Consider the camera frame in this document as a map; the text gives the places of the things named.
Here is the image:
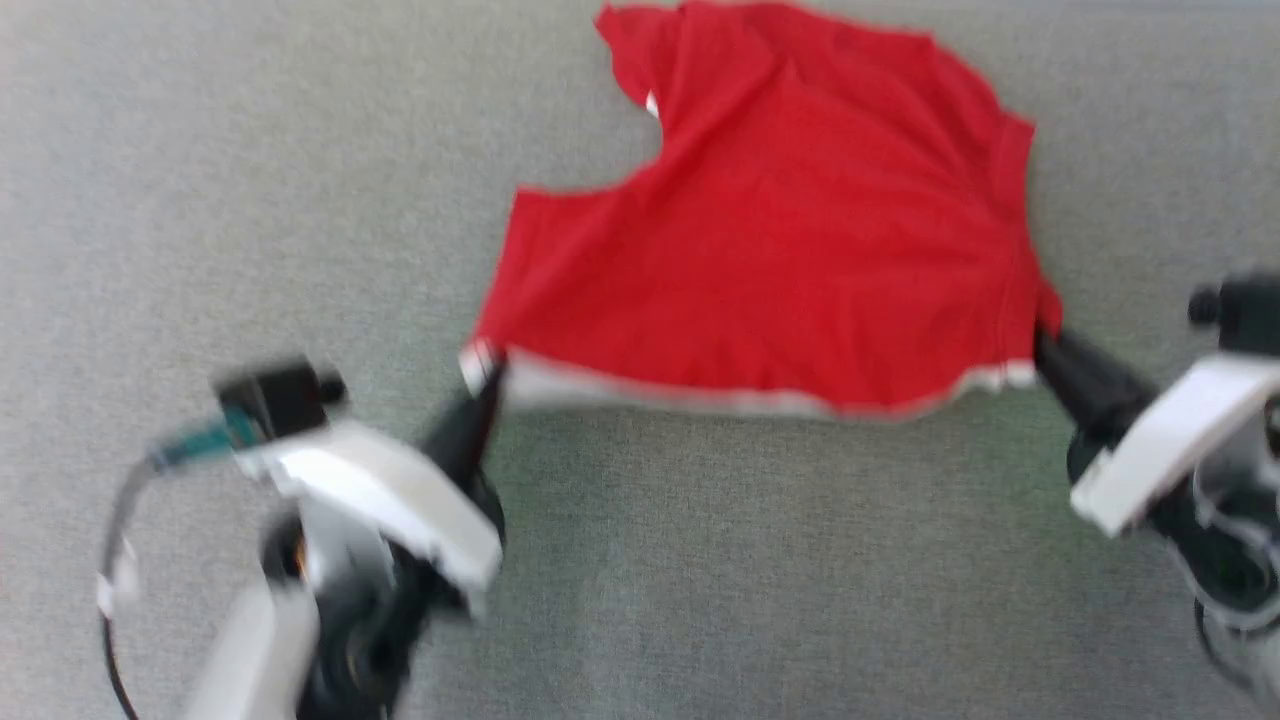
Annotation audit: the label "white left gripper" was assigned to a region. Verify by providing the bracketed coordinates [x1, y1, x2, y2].
[240, 365, 508, 614]

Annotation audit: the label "red shorts with white trim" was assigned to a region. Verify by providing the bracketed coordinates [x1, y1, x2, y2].
[459, 0, 1064, 422]

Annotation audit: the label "grey fabric sofa seat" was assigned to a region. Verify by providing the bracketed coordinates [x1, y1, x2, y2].
[0, 0, 1280, 720]

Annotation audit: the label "left arm cable teal plug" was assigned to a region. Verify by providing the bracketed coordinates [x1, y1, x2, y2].
[96, 418, 256, 720]

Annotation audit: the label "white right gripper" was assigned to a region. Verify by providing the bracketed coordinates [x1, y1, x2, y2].
[1034, 332, 1280, 537]

